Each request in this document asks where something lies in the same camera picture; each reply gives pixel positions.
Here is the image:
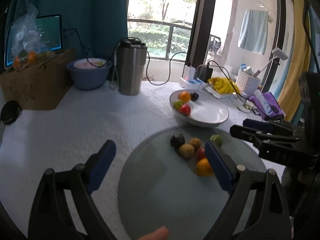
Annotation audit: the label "red tomato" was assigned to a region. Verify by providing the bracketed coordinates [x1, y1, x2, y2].
[196, 147, 206, 161]

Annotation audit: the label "large orange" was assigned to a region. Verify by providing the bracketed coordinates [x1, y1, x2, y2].
[196, 158, 214, 177]

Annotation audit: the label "operator fingertip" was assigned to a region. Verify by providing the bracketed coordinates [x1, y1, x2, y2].
[138, 226, 169, 240]

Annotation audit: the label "purple cloth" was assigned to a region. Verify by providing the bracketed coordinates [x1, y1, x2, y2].
[249, 90, 285, 121]

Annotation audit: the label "black scissors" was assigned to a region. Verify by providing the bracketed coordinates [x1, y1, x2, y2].
[270, 105, 279, 113]

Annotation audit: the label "yellow curtain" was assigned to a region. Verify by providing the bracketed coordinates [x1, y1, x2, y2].
[278, 0, 311, 121]

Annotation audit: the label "white tube bottle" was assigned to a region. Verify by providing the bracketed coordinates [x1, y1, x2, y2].
[254, 89, 272, 116]

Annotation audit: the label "white perforated basket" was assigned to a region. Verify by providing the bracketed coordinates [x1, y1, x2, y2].
[235, 70, 261, 95]

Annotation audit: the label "green lime on tray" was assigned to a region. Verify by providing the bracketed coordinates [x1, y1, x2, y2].
[210, 134, 223, 147]

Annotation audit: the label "yellow duck plastic bag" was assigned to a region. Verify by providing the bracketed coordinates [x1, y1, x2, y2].
[208, 77, 240, 94]

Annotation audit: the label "white desk lamp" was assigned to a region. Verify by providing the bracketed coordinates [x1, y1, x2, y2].
[253, 47, 289, 77]

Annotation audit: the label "white oval bowl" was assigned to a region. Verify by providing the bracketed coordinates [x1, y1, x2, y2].
[169, 89, 229, 128]

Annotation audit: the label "yellow-brown small fruit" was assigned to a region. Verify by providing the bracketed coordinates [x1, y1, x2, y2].
[189, 138, 202, 152]

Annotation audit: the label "dark cherry in bowl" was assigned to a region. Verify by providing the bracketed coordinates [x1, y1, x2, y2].
[190, 92, 199, 101]

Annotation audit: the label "black charger adapter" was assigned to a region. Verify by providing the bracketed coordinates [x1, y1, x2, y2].
[198, 65, 213, 83]

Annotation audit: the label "brown kiwi fruit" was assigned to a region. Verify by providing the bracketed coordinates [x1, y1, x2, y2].
[178, 144, 195, 159]

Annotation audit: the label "round grey glass tray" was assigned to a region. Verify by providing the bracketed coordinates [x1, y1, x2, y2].
[118, 126, 266, 239]

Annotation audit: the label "light blue hanging towel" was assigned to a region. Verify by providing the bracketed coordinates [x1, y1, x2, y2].
[238, 9, 269, 55]

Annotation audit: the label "red fruit in bowl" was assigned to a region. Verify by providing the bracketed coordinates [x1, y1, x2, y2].
[179, 103, 191, 116]

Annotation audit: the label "orange in bowl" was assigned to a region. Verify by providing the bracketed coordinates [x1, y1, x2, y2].
[178, 91, 191, 103]

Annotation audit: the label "dark purple plum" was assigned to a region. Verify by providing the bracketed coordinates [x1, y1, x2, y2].
[170, 134, 185, 148]

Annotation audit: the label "white charger adapter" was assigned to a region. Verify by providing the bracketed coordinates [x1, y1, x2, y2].
[182, 65, 196, 81]

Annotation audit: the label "white power strip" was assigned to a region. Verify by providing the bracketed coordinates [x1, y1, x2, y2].
[178, 77, 207, 90]

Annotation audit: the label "green fruit in bowl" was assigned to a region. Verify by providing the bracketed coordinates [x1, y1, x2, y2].
[173, 99, 184, 112]

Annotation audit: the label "black round lid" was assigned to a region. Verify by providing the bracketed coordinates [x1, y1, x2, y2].
[1, 100, 22, 125]

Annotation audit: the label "brown cardboard box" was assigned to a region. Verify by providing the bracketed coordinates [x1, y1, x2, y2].
[1, 48, 76, 111]

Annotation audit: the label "blue plastic bowl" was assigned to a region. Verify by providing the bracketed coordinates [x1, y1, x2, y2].
[67, 58, 112, 90]

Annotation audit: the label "balcony railing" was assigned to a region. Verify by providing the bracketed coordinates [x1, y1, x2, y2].
[127, 19, 192, 61]

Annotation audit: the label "clear bag of fruit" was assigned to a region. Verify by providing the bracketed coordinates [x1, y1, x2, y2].
[12, 2, 54, 72]

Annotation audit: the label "stainless steel tumbler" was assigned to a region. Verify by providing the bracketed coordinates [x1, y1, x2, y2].
[114, 37, 147, 96]

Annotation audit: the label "tablet screen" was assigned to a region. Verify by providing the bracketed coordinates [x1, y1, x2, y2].
[4, 14, 63, 70]

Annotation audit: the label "teal curtain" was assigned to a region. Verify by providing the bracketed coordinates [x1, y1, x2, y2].
[1, 0, 127, 59]

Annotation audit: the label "black charging cable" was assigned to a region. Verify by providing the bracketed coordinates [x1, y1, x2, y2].
[145, 51, 188, 86]

